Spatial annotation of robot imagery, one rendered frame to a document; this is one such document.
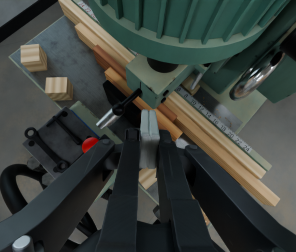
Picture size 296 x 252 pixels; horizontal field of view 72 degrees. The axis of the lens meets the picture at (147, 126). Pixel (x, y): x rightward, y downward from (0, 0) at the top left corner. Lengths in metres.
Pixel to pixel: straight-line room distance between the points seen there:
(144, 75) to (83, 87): 0.23
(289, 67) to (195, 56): 0.28
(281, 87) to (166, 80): 0.24
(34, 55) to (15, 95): 1.16
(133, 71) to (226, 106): 0.38
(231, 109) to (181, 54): 0.49
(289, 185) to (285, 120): 0.45
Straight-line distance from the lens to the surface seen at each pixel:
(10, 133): 1.60
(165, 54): 0.16
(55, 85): 0.48
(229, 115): 0.63
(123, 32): 0.17
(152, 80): 0.31
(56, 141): 0.38
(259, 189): 0.47
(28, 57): 0.54
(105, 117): 0.41
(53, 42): 0.59
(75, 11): 0.56
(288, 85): 0.45
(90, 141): 0.33
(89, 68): 0.53
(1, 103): 1.70
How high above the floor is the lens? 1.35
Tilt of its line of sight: 75 degrees down
